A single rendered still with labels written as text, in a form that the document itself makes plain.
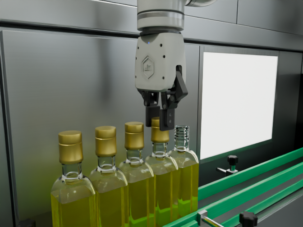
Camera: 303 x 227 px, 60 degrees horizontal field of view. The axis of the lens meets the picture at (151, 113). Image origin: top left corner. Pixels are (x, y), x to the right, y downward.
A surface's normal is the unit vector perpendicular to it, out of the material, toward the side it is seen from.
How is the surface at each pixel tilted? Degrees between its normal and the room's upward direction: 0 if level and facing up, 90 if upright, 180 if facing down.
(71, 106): 90
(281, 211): 90
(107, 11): 90
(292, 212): 90
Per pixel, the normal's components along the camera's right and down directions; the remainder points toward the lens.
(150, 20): -0.41, 0.15
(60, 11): 0.60, 0.13
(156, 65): -0.76, 0.10
